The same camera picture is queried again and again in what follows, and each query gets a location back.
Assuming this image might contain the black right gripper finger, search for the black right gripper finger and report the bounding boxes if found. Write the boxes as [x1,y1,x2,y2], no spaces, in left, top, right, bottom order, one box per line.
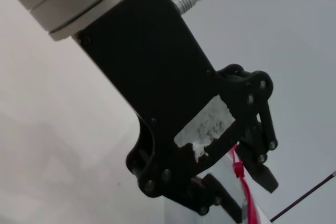
[139,168,243,223]
[237,76,279,194]

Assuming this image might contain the clear document bag red zip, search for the clear document bag red zip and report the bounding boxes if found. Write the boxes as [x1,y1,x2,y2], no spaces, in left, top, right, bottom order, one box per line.
[162,144,272,224]

